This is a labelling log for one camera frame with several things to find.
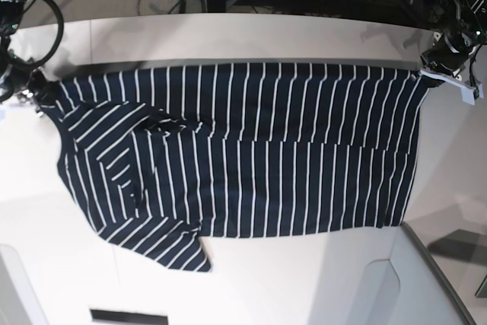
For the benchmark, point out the grey robot base cover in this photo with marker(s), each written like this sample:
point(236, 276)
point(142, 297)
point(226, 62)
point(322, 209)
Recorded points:
point(410, 288)
point(19, 303)

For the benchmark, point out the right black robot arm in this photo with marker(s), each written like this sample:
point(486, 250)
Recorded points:
point(12, 13)

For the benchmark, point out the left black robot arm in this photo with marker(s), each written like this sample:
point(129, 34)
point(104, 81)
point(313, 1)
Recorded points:
point(459, 34)

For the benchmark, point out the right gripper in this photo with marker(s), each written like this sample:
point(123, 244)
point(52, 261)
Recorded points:
point(27, 87)

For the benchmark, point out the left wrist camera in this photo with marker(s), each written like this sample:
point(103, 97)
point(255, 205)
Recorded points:
point(474, 94)

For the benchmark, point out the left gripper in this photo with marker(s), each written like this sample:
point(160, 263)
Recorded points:
point(444, 61)

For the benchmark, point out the navy white striped t-shirt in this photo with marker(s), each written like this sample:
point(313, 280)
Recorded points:
point(156, 159)

